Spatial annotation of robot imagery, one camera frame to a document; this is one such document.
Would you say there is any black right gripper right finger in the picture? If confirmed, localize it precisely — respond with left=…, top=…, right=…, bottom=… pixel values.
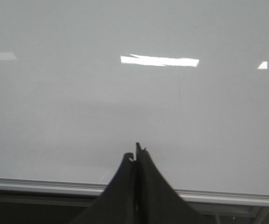
left=136, top=142, right=209, bottom=224

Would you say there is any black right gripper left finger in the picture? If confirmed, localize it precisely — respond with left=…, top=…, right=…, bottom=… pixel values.
left=70, top=153, right=136, bottom=224

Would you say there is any white whiteboard with aluminium frame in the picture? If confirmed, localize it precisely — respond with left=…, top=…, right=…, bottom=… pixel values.
left=0, top=0, right=269, bottom=206

